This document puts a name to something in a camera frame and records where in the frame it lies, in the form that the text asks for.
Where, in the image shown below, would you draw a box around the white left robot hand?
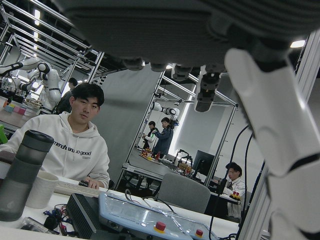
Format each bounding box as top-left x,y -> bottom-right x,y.
51,0 -> 320,240

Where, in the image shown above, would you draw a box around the small white background robot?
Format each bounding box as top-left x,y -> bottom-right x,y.
151,101 -> 180,126

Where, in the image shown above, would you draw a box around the grey partition curtain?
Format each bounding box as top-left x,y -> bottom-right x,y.
91,63 -> 166,186

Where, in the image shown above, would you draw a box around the person in white black top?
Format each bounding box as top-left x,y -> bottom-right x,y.
141,120 -> 158,151

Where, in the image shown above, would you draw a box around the person in blue jacket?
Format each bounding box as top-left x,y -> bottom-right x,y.
152,116 -> 175,160

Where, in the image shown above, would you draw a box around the person in dark clothes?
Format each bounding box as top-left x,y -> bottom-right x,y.
56,77 -> 78,115

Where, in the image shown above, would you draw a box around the large white background robot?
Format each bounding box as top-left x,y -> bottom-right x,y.
0,57 -> 62,111

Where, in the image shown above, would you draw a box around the black background monitor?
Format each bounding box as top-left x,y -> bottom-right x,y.
191,149 -> 216,180

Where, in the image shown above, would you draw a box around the person in white hoodie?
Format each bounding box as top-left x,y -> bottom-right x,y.
0,82 -> 111,190

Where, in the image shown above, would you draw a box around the light grey office chair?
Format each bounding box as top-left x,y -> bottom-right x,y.
157,172 -> 211,215

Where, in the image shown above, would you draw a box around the seated person with glasses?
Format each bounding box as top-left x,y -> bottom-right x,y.
223,161 -> 247,221

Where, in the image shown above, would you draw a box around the pastel coloured blocks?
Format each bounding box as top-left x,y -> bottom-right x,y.
3,103 -> 27,116

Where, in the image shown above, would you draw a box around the beige keyboard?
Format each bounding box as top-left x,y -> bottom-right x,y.
54,180 -> 106,198

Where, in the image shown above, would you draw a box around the large grey teach pendant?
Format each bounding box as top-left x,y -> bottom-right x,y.
97,191 -> 191,240

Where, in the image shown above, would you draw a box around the black water bottle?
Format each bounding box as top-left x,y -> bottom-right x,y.
0,129 -> 55,223

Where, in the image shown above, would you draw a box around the black ribbed controller box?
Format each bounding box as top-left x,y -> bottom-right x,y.
65,192 -> 106,240

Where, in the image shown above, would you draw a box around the white mug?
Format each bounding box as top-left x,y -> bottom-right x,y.
25,170 -> 60,210

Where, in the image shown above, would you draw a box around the clear bag of black parts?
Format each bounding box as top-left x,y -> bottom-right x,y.
21,216 -> 60,236

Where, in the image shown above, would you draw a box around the aluminium frame post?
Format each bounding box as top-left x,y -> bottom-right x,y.
236,29 -> 320,240

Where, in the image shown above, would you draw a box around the black hanging cable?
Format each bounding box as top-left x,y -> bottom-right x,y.
208,124 -> 251,240
239,133 -> 254,227

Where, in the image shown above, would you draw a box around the red black wire connectors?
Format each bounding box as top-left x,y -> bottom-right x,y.
43,203 -> 76,237

